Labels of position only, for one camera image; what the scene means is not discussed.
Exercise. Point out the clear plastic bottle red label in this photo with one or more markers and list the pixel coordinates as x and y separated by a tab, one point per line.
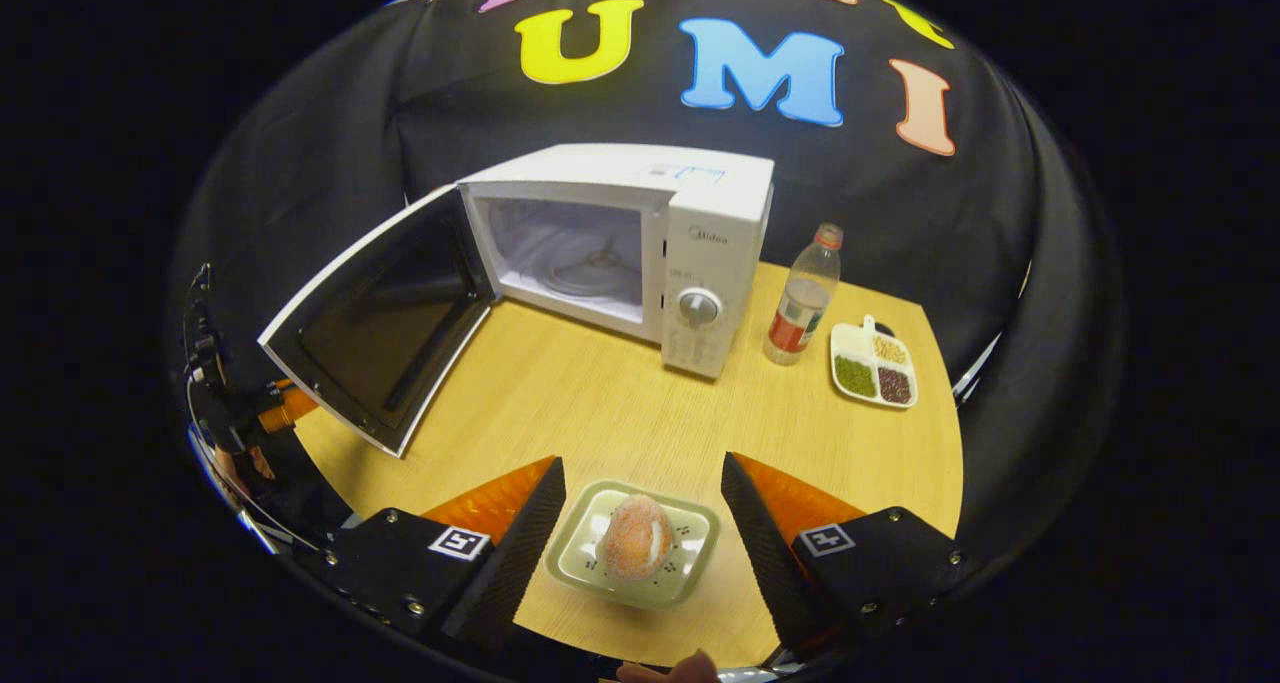
800	313

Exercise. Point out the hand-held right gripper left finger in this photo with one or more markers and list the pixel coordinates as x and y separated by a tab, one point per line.
525	553

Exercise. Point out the sugared bread bun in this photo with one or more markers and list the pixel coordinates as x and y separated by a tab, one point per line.
635	538

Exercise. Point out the pale green square plate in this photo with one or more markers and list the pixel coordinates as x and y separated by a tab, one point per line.
580	563

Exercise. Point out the white divided dish with beans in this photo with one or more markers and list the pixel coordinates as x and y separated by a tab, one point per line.
855	375

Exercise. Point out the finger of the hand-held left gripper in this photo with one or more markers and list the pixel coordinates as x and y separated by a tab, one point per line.
290	410

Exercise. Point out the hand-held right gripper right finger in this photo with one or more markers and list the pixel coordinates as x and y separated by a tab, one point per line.
765	553

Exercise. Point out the white microwave oven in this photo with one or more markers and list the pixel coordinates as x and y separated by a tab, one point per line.
715	253

